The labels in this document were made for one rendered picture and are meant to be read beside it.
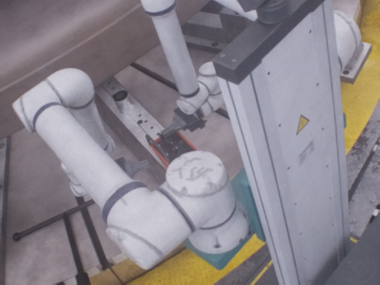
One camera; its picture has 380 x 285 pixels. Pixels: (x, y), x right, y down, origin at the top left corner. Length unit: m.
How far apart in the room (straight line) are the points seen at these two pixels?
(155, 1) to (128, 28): 0.80
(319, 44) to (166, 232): 0.59
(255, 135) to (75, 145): 0.58
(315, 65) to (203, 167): 0.38
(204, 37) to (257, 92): 2.40
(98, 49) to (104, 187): 1.23
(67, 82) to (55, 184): 1.45
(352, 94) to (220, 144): 0.99
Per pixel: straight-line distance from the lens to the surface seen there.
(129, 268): 2.84
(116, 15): 2.58
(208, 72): 2.20
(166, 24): 1.89
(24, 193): 3.19
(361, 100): 3.40
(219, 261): 1.53
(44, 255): 2.86
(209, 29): 3.44
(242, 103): 1.08
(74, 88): 1.73
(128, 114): 2.68
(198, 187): 1.32
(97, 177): 1.45
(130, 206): 1.36
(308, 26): 1.20
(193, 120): 2.24
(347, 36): 1.69
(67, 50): 2.51
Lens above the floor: 2.44
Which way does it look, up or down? 45 degrees down
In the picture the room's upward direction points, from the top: 23 degrees counter-clockwise
